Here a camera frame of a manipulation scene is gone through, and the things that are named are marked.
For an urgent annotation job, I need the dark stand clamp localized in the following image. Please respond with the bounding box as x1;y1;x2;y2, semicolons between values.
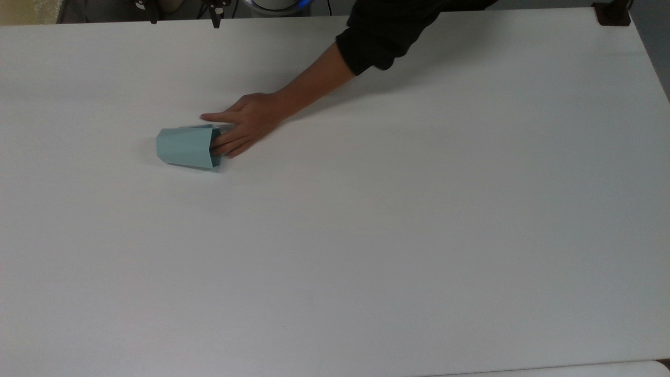
591;0;633;27

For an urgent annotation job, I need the bare human hand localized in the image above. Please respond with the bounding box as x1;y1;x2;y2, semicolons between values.
200;93;291;159

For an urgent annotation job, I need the black long sleeve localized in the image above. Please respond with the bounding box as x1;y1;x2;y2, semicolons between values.
336;0;498;76

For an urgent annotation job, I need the white side table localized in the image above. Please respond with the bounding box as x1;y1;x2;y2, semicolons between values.
432;359;670;377

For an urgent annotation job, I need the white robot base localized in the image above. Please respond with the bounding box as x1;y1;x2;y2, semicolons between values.
245;0;315;17

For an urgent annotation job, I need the light teal hexagonal cup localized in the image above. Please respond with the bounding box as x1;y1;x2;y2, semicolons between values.
155;124;222;171

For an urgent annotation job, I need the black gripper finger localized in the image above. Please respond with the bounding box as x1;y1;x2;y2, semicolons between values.
209;4;231;29
135;0;160;25

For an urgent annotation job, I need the yellowish background panel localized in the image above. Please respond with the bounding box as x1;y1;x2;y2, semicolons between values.
0;0;64;25

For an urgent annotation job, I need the bare person forearm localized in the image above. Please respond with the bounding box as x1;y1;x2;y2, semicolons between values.
273;42;358;120

